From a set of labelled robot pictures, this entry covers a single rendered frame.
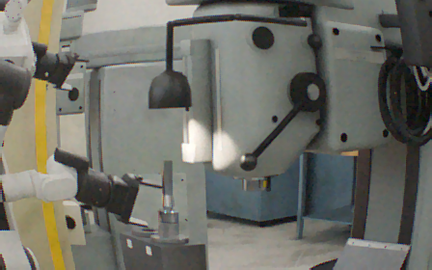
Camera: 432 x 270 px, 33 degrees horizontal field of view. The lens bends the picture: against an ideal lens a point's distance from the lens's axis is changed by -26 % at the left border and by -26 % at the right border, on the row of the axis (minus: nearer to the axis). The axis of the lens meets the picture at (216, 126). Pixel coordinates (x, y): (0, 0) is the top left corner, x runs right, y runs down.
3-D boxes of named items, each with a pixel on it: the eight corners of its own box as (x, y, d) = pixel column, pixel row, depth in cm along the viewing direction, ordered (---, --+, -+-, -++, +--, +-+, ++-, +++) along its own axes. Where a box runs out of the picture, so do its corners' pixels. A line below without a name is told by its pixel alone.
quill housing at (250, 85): (237, 182, 158) (229, -4, 156) (183, 173, 176) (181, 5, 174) (327, 171, 166) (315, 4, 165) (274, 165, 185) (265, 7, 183)
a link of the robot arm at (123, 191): (130, 230, 200) (88, 217, 194) (116, 212, 208) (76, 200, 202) (145, 184, 197) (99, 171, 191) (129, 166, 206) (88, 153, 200)
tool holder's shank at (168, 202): (158, 208, 205) (156, 159, 204) (171, 208, 207) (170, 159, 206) (164, 210, 202) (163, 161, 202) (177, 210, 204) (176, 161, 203)
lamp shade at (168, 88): (140, 109, 158) (140, 72, 158) (172, 106, 163) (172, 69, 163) (166, 108, 153) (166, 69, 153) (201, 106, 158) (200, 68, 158)
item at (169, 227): (155, 233, 206) (154, 212, 205) (174, 233, 208) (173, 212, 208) (164, 237, 202) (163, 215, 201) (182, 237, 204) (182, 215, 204)
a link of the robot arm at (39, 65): (38, 89, 233) (14, 82, 225) (32, 67, 239) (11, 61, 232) (55, 58, 228) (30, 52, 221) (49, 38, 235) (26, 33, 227)
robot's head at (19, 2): (-1, 25, 183) (9, -4, 179) (11, 11, 192) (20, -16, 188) (15, 30, 184) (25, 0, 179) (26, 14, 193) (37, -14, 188)
